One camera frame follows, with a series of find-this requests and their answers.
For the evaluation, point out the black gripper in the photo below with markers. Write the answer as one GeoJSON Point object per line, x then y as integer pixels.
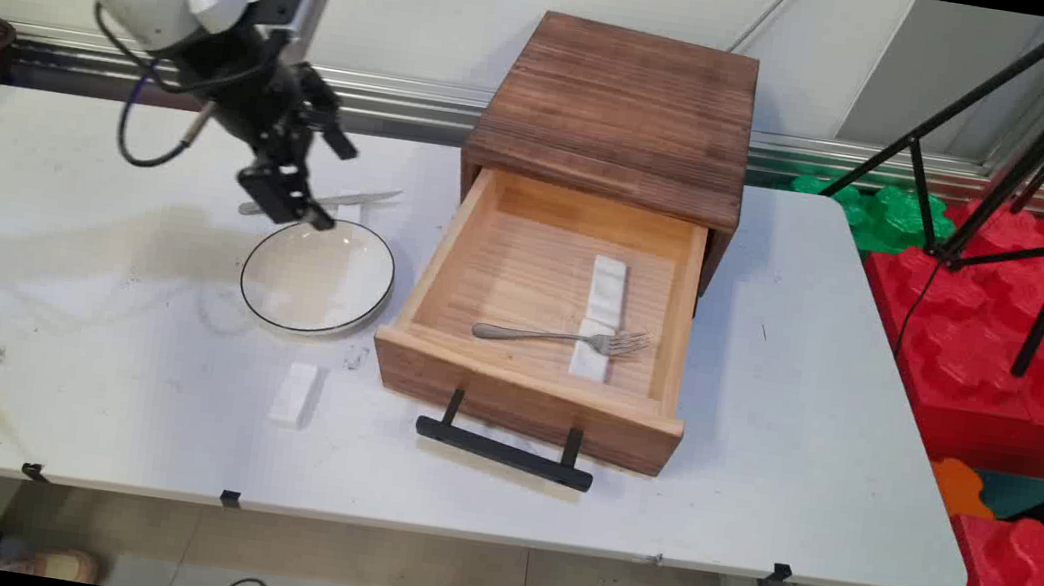
{"type": "Point", "coordinates": [241, 90]}

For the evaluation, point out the serrated steel table knife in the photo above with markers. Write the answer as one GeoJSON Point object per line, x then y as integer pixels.
{"type": "Point", "coordinates": [363, 198]}

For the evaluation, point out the white plate with dark rim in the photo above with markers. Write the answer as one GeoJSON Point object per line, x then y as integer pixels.
{"type": "Point", "coordinates": [317, 276]}

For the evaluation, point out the white foam block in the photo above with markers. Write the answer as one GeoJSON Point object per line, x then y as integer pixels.
{"type": "Point", "coordinates": [607, 289]}
{"type": "Point", "coordinates": [589, 364]}
{"type": "Point", "coordinates": [295, 394]}

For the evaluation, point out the steel fork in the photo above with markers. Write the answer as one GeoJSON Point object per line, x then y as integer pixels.
{"type": "Point", "coordinates": [537, 335]}

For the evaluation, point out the dark wooden cabinet box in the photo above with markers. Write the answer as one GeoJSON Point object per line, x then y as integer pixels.
{"type": "Point", "coordinates": [622, 105]}

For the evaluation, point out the black table edge clip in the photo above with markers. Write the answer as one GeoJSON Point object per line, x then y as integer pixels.
{"type": "Point", "coordinates": [230, 498]}
{"type": "Point", "coordinates": [780, 572]}
{"type": "Point", "coordinates": [34, 472]}

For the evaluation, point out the beige shoe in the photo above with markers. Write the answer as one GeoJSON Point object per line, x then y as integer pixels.
{"type": "Point", "coordinates": [58, 563]}

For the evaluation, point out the green foam block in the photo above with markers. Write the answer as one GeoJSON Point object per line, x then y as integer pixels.
{"type": "Point", "coordinates": [895, 216]}

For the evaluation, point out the orange foam piece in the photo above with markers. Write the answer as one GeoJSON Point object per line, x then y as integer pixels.
{"type": "Point", "coordinates": [958, 487]}

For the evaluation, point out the teal foam mat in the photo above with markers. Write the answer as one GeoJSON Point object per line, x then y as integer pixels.
{"type": "Point", "coordinates": [1020, 495]}

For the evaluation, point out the aluminium wall rail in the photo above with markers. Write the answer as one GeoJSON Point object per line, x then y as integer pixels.
{"type": "Point", "coordinates": [406, 101]}

